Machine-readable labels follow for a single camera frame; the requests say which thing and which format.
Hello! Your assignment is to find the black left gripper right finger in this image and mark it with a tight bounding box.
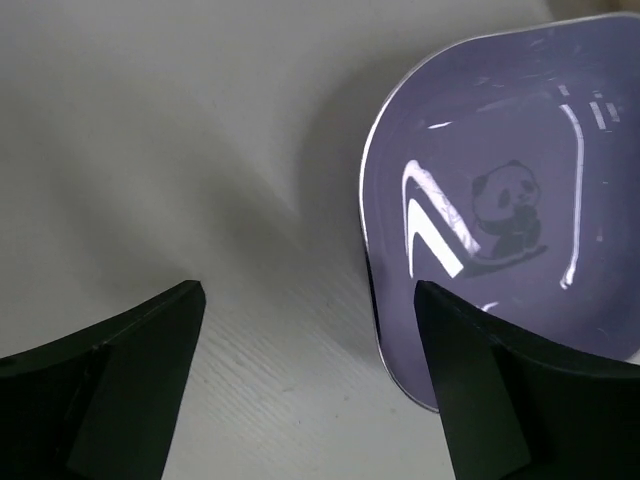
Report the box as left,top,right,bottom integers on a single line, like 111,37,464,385
414,281,639,479

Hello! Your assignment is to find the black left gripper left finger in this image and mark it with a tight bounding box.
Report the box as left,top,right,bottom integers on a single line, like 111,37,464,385
1,280,206,479

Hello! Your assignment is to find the large purple panda plate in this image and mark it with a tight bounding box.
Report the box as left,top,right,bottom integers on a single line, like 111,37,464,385
359,12,639,410

